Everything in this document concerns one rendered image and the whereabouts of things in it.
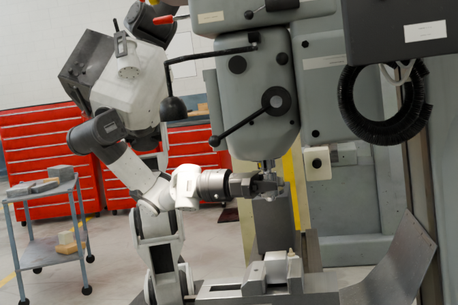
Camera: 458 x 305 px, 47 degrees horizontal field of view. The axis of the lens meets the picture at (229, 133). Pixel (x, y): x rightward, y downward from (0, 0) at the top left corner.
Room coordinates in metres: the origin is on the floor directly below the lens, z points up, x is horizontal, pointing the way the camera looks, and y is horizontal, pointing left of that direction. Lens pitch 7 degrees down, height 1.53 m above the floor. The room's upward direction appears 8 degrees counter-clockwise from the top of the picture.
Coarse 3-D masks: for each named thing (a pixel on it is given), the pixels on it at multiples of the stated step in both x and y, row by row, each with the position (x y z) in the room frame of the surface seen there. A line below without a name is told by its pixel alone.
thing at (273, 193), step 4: (276, 176) 1.32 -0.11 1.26; (268, 180) 1.31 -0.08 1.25; (272, 180) 1.31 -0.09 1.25; (276, 180) 1.32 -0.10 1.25; (264, 192) 1.31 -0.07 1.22; (268, 192) 1.31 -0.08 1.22; (272, 192) 1.31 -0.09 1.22; (276, 192) 1.31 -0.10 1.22; (264, 196) 1.31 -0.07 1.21; (268, 196) 1.31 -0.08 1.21; (272, 196) 1.31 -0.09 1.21; (276, 196) 1.31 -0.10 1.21
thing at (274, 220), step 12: (288, 192) 1.70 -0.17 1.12; (252, 204) 1.65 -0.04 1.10; (264, 204) 1.65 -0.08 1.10; (276, 204) 1.64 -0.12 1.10; (288, 204) 1.64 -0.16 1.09; (264, 216) 1.65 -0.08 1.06; (276, 216) 1.64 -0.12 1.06; (288, 216) 1.64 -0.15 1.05; (264, 228) 1.65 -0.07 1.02; (276, 228) 1.64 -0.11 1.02; (288, 228) 1.64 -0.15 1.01; (264, 240) 1.65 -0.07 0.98; (276, 240) 1.64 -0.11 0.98; (288, 240) 1.64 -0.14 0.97; (264, 252) 1.65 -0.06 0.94; (288, 252) 1.64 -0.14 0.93
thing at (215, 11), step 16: (192, 0) 1.23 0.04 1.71; (208, 0) 1.22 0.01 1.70; (224, 0) 1.21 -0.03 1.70; (240, 0) 1.21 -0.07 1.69; (256, 0) 1.21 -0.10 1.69; (304, 0) 1.19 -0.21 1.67; (320, 0) 1.19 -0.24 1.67; (192, 16) 1.23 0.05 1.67; (208, 16) 1.22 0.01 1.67; (224, 16) 1.22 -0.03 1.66; (240, 16) 1.21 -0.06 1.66; (256, 16) 1.21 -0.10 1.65; (272, 16) 1.20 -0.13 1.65; (288, 16) 1.20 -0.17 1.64; (304, 16) 1.19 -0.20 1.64; (320, 16) 1.20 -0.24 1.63; (208, 32) 1.23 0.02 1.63; (224, 32) 1.25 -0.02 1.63
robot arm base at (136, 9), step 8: (136, 8) 1.73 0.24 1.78; (144, 8) 1.72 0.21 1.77; (128, 16) 1.75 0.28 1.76; (136, 16) 1.71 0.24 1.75; (128, 24) 1.75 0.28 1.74; (136, 24) 1.71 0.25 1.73; (176, 24) 1.79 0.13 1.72; (136, 32) 1.72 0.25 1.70; (144, 32) 1.75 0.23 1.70; (152, 40) 1.76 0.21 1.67; (160, 40) 1.79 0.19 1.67; (168, 40) 1.78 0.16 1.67
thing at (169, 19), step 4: (164, 16) 1.45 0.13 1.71; (168, 16) 1.45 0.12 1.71; (172, 16) 1.45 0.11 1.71; (176, 16) 1.45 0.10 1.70; (180, 16) 1.45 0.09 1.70; (184, 16) 1.45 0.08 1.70; (188, 16) 1.44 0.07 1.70; (156, 20) 1.45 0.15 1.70; (160, 20) 1.45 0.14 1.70; (164, 20) 1.45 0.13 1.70; (168, 20) 1.45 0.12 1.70; (172, 20) 1.45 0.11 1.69; (156, 24) 1.46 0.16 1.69; (160, 24) 1.46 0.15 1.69; (164, 24) 1.46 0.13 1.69
